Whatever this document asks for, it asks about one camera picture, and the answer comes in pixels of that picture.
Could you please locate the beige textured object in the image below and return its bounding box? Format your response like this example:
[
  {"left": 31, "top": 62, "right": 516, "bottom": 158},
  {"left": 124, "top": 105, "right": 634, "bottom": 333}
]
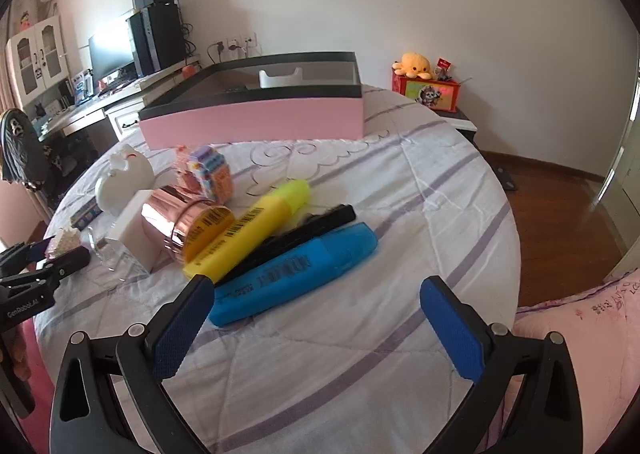
[{"left": 45, "top": 228, "right": 83, "bottom": 260}]

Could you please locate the blue patterned slim box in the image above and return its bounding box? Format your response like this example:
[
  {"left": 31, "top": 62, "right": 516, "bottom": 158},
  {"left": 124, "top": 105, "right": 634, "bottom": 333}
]
[{"left": 70, "top": 197, "right": 101, "bottom": 230}]

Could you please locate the white glass-door cabinet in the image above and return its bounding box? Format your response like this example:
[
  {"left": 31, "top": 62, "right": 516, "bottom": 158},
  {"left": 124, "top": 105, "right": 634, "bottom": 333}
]
[{"left": 5, "top": 14, "right": 71, "bottom": 108}]

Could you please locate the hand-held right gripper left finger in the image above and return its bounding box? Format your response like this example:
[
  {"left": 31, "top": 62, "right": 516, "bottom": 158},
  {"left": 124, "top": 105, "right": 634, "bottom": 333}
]
[{"left": 49, "top": 274, "right": 216, "bottom": 454}]

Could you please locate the pink floral cloth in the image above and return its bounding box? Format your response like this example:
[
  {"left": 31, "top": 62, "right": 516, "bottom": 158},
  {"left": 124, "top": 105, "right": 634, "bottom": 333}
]
[{"left": 12, "top": 314, "right": 57, "bottom": 440}]

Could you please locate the white animal figurine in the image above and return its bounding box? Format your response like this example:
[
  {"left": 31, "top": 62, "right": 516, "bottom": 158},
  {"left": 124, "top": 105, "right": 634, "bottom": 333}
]
[{"left": 95, "top": 143, "right": 153, "bottom": 215}]

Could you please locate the computer monitor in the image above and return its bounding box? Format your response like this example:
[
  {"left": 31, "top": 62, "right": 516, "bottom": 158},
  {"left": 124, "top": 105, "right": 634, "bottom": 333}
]
[{"left": 87, "top": 17, "right": 137, "bottom": 85}]

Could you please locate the pink box with dark rim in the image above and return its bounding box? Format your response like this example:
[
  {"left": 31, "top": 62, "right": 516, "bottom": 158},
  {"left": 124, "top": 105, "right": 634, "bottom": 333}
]
[{"left": 138, "top": 52, "right": 366, "bottom": 151}]

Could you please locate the colourful brick toy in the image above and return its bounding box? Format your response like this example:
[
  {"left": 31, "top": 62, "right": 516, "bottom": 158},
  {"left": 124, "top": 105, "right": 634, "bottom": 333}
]
[{"left": 175, "top": 144, "right": 235, "bottom": 205}]

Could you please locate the blue highlighter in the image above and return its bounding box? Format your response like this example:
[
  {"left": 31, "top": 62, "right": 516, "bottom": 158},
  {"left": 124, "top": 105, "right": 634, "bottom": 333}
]
[{"left": 207, "top": 221, "right": 379, "bottom": 327}]

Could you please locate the white desk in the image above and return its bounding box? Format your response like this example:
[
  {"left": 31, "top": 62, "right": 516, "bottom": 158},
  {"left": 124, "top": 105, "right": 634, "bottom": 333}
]
[{"left": 35, "top": 54, "right": 202, "bottom": 142}]

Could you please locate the clear plastic stand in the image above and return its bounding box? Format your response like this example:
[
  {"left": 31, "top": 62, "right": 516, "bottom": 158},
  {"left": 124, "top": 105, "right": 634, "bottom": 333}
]
[{"left": 87, "top": 227, "right": 133, "bottom": 280}]

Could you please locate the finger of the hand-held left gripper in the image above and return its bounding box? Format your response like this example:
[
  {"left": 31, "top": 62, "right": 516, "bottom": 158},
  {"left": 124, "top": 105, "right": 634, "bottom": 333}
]
[
  {"left": 0, "top": 241, "right": 52, "bottom": 268},
  {"left": 0, "top": 247, "right": 92, "bottom": 291}
]

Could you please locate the white square block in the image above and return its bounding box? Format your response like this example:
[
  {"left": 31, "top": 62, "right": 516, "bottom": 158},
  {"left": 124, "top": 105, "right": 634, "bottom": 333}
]
[{"left": 104, "top": 189, "right": 166, "bottom": 274}]

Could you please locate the blue box on desk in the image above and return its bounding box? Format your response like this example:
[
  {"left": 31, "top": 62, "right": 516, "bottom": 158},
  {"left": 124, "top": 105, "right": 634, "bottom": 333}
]
[{"left": 72, "top": 73, "right": 95, "bottom": 101}]

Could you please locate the rose gold foil roll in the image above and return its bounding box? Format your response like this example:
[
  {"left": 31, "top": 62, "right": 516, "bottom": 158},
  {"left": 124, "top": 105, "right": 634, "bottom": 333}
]
[{"left": 141, "top": 185, "right": 236, "bottom": 266}]

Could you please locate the pink blanket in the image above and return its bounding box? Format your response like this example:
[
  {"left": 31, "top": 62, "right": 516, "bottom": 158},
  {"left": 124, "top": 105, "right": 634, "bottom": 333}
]
[{"left": 495, "top": 268, "right": 640, "bottom": 454}]

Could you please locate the yellow highlighter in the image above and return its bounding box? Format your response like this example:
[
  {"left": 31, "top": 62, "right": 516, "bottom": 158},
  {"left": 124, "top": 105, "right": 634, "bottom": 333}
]
[{"left": 182, "top": 179, "right": 312, "bottom": 282}]

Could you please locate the black office chair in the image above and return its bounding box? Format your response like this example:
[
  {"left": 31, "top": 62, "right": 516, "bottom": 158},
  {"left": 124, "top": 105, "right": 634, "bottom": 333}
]
[{"left": 0, "top": 109, "right": 58, "bottom": 207}]

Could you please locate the white striped quilt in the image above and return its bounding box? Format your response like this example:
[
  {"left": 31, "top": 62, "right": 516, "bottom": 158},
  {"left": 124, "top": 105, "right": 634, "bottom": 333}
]
[{"left": 35, "top": 83, "right": 523, "bottom": 454}]

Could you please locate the red printed tin box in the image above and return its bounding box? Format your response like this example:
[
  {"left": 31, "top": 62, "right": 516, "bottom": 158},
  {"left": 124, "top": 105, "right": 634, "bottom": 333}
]
[{"left": 391, "top": 72, "right": 462, "bottom": 114}]

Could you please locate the black hair clip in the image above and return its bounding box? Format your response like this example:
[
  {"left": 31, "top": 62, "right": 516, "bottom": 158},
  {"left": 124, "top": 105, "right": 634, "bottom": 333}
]
[{"left": 217, "top": 203, "right": 357, "bottom": 285}]

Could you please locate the yellow octopus plush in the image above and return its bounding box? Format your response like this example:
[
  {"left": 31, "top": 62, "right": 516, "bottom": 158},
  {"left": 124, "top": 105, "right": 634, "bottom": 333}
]
[{"left": 391, "top": 52, "right": 434, "bottom": 81}]

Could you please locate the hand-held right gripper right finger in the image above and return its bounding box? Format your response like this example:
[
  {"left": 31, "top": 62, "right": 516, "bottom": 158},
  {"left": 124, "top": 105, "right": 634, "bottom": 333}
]
[{"left": 419, "top": 275, "right": 584, "bottom": 454}]

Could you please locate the black computer tower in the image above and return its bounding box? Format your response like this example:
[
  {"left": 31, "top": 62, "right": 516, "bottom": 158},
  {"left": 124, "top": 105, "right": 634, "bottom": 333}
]
[{"left": 126, "top": 2, "right": 187, "bottom": 78}]

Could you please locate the wall socket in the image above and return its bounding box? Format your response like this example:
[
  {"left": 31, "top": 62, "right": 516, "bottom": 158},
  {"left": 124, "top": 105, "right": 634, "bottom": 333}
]
[{"left": 225, "top": 33, "right": 258, "bottom": 52}]

